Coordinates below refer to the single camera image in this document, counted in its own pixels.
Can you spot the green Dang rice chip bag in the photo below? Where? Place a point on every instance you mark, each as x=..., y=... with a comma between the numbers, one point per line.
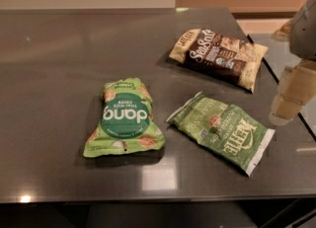
x=126, y=125

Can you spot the brown sea salt chip bag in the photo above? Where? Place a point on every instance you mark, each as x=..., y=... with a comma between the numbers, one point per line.
x=230, y=59

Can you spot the green Kettle jalapeno chip bag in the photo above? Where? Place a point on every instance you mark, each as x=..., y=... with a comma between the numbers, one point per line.
x=224, y=129

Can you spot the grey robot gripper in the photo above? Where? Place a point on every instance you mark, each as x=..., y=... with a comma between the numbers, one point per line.
x=304, y=38

